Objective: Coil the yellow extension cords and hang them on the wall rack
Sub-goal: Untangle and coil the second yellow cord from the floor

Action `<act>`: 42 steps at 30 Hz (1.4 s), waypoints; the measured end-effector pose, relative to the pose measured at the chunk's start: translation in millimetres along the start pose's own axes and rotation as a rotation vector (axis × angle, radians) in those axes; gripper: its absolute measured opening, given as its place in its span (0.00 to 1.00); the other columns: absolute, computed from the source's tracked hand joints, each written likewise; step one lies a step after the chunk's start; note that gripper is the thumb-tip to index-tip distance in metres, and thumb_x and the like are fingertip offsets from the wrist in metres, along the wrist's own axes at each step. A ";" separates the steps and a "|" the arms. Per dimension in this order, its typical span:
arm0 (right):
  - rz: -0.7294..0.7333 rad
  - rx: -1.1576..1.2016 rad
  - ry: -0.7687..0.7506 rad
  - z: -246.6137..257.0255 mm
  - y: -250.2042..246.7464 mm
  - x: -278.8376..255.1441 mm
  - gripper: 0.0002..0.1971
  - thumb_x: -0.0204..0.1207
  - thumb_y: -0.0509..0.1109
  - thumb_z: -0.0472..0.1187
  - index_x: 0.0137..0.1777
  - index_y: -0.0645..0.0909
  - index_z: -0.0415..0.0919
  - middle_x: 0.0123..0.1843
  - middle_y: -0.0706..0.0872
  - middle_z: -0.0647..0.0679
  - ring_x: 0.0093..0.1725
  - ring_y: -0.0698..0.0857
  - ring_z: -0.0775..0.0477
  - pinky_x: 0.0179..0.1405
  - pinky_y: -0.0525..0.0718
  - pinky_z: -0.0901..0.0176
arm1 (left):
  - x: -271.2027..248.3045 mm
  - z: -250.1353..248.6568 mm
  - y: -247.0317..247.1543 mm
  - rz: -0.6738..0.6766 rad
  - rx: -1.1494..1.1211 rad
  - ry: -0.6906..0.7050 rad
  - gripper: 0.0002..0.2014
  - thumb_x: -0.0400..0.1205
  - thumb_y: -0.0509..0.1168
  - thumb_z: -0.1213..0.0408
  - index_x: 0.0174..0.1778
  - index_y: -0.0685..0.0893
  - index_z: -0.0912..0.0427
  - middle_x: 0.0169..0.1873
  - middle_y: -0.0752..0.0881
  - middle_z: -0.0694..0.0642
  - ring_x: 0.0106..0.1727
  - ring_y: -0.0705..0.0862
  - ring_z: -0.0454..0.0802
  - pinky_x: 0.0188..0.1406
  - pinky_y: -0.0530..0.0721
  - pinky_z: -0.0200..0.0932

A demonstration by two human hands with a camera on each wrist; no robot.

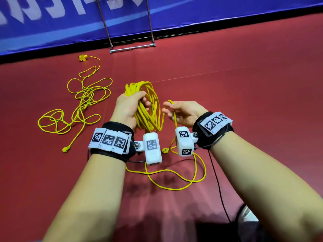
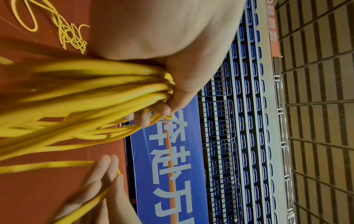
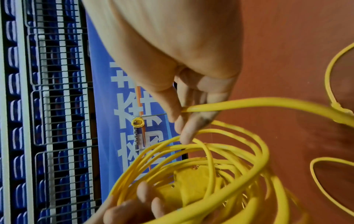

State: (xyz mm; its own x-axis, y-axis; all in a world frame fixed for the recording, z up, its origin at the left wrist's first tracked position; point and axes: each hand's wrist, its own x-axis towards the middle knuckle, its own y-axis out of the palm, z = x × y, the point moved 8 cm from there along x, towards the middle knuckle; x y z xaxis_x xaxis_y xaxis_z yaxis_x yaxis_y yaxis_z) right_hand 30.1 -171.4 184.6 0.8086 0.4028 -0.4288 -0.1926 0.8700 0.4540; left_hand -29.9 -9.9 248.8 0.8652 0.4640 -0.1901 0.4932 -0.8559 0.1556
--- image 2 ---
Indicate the person's left hand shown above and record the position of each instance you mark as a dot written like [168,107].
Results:
[166,30]

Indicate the person's right hand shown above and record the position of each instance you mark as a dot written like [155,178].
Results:
[105,197]

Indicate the blue banner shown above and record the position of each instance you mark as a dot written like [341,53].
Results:
[166,170]

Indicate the red banner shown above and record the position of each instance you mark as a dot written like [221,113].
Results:
[272,26]

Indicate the rows of blue seats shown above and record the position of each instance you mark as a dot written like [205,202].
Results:
[243,122]

